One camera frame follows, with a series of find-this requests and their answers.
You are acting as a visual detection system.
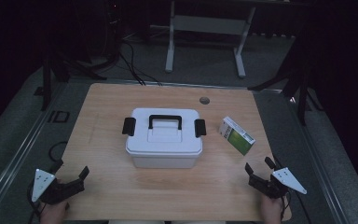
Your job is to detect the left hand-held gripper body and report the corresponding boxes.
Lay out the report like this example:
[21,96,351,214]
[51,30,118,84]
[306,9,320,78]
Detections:
[31,168,86,205]

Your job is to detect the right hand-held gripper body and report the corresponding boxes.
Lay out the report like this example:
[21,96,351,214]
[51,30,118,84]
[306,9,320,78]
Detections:
[247,166,308,200]

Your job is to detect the green and white carton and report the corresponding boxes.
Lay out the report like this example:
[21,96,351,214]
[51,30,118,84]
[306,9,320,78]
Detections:
[218,116,256,157]

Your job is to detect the white plastic storage box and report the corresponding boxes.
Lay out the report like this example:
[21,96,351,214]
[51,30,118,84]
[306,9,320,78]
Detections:
[131,154,200,170]

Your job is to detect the white lid with black handle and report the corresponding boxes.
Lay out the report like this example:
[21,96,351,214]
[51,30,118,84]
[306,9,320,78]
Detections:
[121,107,207,157]

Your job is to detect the person's left hand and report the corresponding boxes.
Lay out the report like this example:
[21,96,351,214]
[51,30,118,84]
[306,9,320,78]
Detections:
[38,199,71,224]

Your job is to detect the person's right hand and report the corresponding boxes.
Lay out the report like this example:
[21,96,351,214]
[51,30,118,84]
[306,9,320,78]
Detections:
[259,193,286,224]

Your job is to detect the black tripod stand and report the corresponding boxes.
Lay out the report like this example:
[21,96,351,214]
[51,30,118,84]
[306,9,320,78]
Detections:
[33,54,108,112]
[247,60,324,126]

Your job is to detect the black equipment tower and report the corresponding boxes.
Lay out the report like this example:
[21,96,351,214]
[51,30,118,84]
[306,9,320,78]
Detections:
[103,0,124,62]

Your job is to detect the left hand-held gripper black cable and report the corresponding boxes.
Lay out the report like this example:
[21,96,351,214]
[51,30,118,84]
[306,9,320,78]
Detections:
[26,140,69,224]

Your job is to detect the hand-held gripper black cable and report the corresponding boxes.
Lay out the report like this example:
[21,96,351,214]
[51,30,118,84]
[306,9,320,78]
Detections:
[26,140,69,224]
[273,155,312,224]

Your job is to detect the right hand-held gripper black cable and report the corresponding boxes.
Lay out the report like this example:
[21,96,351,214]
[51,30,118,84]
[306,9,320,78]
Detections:
[273,155,312,224]

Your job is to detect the black floor cables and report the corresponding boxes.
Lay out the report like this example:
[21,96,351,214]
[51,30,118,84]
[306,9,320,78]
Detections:
[117,39,163,87]

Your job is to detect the white metal stand frame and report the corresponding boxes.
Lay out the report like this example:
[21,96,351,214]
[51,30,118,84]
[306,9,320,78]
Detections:
[164,0,257,79]

